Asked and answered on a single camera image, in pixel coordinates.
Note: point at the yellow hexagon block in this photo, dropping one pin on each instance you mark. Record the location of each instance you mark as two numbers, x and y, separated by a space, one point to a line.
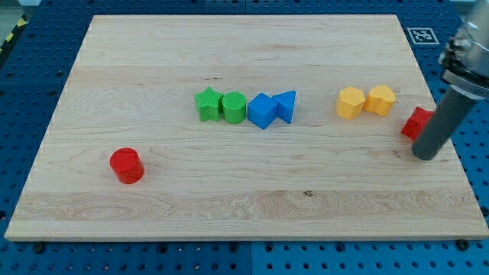
350 102

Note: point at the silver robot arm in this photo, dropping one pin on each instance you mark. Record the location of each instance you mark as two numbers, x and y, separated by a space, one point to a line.
465 60

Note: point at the yellow heart block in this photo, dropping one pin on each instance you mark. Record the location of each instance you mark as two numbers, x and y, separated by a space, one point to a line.
380 100

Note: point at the wooden board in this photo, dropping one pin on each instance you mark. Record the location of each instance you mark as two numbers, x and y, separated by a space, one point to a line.
320 178

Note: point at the blue cube block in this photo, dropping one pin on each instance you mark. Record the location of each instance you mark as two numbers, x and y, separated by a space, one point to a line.
262 110

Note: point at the green cylinder block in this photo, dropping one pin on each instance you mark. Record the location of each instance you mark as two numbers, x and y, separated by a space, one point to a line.
234 107

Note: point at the green star block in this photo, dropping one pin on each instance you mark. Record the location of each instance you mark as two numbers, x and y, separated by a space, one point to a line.
209 104

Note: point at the blue triangle block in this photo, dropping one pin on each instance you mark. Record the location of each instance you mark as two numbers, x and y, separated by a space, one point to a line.
285 105

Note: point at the red cylinder block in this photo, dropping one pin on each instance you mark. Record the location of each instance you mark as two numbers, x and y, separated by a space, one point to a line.
126 165

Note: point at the red star block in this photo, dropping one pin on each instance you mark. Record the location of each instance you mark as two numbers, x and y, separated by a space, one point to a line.
416 123

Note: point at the white fiducial marker tag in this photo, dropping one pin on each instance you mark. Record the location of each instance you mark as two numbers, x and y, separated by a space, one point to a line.
422 36

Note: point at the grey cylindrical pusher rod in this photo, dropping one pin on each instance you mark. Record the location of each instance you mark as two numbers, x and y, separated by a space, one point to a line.
449 114

